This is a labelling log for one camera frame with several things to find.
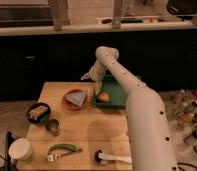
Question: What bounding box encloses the red bowl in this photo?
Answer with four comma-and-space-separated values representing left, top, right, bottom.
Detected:
62, 89, 87, 110

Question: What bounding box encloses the black bowl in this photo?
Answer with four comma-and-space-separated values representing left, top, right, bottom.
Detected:
26, 102, 51, 124

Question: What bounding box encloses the small dark cup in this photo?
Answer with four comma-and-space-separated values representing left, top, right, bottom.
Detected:
45, 119, 59, 136

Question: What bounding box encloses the black stand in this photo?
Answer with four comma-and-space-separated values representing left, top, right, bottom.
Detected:
0, 132, 18, 171

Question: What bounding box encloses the grey towel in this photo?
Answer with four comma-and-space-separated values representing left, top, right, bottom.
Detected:
66, 91, 87, 107

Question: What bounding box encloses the yellow round fruit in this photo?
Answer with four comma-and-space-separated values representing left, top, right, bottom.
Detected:
97, 92, 110, 103

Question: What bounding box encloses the white lidded container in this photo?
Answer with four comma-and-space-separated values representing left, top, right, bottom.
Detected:
9, 138, 33, 162

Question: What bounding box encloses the spice bottle rack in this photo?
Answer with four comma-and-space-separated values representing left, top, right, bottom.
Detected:
171, 90, 197, 145

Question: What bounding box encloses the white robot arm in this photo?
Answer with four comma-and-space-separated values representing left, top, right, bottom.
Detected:
81, 46, 178, 171

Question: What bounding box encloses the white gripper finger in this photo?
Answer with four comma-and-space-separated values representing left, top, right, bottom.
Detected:
94, 81, 102, 96

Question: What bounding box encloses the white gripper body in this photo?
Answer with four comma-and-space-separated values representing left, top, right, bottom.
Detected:
81, 68, 103, 82

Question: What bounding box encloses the white handled brush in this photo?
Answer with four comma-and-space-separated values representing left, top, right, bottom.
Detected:
95, 150, 132, 164

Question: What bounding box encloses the green tray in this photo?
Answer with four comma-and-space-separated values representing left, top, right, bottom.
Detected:
92, 75, 127, 109

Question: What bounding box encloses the tan sponge block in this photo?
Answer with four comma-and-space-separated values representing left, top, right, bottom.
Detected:
29, 106, 48, 119

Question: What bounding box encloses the green banana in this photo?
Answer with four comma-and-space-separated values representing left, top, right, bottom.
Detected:
47, 143, 77, 155

